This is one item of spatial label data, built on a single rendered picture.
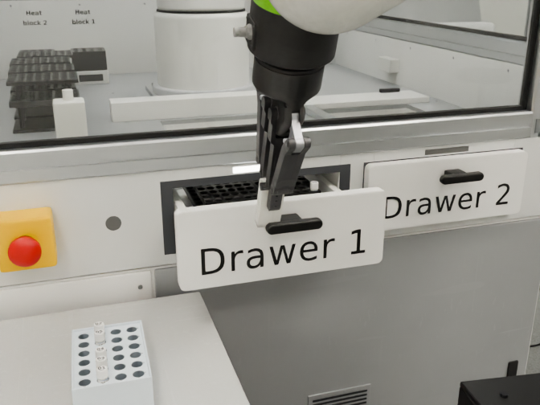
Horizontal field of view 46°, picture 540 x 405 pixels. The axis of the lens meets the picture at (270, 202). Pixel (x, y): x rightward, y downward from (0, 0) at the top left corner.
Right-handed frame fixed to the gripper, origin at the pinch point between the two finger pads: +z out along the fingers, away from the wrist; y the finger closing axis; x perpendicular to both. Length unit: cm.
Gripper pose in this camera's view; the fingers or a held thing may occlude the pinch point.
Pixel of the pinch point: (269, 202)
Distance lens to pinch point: 79.6
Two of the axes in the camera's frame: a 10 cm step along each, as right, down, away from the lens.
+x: 9.5, -1.0, 2.8
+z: -1.1, 7.7, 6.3
